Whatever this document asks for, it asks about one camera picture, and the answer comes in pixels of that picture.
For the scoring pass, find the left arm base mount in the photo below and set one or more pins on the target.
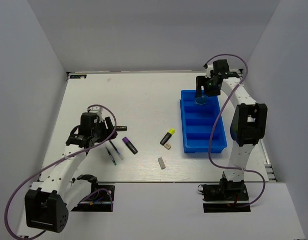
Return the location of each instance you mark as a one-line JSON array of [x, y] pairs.
[[100, 202]]

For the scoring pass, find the blue compartment tray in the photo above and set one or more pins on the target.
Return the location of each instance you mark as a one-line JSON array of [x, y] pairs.
[[197, 121]]

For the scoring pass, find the pen with green tip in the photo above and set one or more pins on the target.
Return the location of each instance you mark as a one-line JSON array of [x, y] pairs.
[[110, 155]]

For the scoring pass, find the blue tape roll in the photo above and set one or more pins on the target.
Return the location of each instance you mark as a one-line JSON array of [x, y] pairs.
[[200, 100]]

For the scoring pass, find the aluminium table rail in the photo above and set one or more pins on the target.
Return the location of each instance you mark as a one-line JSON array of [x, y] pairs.
[[247, 128]]

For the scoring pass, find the yellow highlighter marker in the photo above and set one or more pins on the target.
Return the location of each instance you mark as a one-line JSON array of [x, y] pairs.
[[167, 136]]

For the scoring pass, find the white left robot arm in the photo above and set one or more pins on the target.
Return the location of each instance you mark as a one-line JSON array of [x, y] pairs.
[[47, 208]]

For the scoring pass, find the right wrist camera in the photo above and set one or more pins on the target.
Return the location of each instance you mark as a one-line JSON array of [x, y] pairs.
[[209, 70]]

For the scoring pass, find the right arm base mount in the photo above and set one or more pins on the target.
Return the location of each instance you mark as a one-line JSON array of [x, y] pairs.
[[225, 197]]

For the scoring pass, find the grey white eraser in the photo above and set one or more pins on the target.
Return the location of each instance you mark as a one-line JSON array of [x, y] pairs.
[[161, 163]]

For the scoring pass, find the pen with white cap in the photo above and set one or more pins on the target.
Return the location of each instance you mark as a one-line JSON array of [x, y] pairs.
[[116, 150]]

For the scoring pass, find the purple highlighter marker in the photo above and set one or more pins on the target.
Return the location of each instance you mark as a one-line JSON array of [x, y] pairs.
[[130, 145]]

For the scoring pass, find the left table label sticker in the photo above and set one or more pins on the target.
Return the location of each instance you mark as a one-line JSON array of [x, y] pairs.
[[78, 76]]

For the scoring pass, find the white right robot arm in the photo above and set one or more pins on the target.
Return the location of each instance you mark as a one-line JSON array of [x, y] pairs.
[[229, 87]]

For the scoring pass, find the small beige sharpener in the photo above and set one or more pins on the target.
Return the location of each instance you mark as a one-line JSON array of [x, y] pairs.
[[167, 146]]

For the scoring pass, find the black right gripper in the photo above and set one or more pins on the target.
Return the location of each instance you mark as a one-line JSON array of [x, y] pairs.
[[201, 80]]

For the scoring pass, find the green highlighter marker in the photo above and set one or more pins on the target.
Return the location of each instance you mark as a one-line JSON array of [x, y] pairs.
[[121, 128]]

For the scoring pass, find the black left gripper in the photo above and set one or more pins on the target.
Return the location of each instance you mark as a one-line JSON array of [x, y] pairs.
[[107, 132]]

